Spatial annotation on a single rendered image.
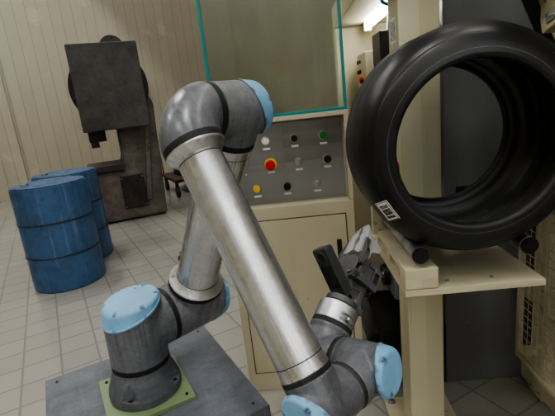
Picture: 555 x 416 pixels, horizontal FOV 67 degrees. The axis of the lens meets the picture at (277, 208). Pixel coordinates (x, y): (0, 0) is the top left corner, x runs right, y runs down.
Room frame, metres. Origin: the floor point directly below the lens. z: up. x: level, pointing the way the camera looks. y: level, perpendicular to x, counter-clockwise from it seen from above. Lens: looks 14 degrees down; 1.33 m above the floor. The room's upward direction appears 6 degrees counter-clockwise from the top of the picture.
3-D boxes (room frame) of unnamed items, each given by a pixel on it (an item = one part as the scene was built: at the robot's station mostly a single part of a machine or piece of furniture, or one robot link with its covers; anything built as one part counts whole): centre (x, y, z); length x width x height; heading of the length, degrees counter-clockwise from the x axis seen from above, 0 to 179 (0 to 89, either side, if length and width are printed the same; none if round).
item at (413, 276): (1.21, -0.37, 0.83); 0.36 x 0.09 x 0.06; 177
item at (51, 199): (3.83, 1.96, 0.45); 1.22 x 0.75 x 0.90; 27
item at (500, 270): (1.20, -0.51, 0.80); 0.37 x 0.36 x 0.02; 87
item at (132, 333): (1.01, 0.40, 0.80); 0.17 x 0.15 x 0.18; 133
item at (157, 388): (1.01, 0.41, 0.67); 0.19 x 0.19 x 0.10
